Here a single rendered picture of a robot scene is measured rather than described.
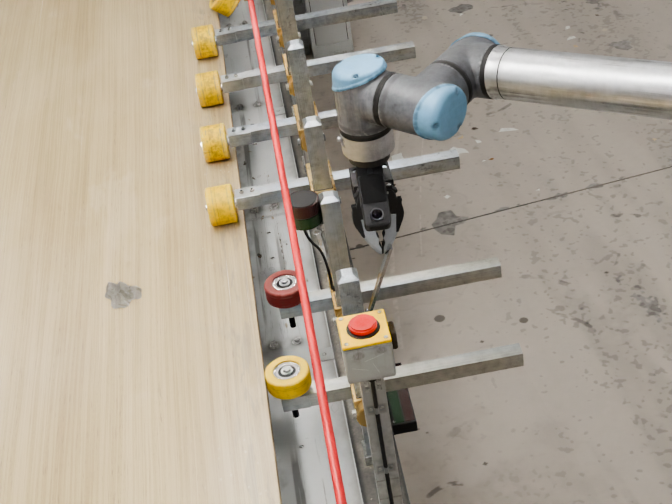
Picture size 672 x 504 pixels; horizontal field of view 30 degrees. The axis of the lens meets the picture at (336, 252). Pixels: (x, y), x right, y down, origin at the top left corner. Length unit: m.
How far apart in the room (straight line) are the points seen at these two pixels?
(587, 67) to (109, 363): 1.00
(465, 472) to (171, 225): 1.06
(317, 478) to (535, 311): 1.41
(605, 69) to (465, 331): 1.76
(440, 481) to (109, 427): 1.23
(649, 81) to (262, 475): 0.85
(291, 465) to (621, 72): 0.99
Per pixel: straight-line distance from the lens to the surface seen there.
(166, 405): 2.20
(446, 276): 2.42
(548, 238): 3.93
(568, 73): 1.98
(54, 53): 3.44
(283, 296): 2.36
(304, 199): 2.23
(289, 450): 2.46
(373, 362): 1.76
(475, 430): 3.32
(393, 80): 2.02
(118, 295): 2.44
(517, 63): 2.03
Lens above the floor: 2.36
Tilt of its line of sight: 36 degrees down
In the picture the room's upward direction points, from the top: 10 degrees counter-clockwise
